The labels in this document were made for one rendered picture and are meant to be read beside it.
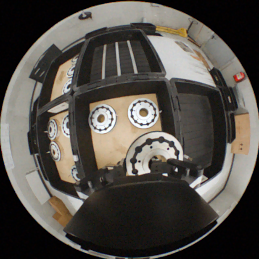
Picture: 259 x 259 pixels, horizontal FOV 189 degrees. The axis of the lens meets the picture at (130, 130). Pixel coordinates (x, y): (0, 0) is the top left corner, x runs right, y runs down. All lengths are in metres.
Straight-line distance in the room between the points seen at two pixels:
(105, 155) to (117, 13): 3.36
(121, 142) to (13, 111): 3.33
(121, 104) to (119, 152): 0.17
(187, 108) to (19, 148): 3.37
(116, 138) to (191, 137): 0.30
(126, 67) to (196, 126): 0.39
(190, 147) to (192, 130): 0.07
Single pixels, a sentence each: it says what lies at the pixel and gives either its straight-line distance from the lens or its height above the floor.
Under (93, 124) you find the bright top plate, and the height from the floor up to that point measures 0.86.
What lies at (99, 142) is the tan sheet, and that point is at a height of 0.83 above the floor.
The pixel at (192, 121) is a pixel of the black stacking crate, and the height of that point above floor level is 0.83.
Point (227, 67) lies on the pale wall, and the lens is 3.13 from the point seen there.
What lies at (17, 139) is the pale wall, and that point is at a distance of 3.19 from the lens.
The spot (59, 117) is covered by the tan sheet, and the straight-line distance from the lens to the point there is 0.49.
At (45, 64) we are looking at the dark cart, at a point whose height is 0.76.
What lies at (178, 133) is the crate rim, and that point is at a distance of 0.24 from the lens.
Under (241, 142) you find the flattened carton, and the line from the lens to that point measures 2.90.
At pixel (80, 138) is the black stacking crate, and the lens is 0.29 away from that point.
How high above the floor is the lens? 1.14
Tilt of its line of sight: 87 degrees down
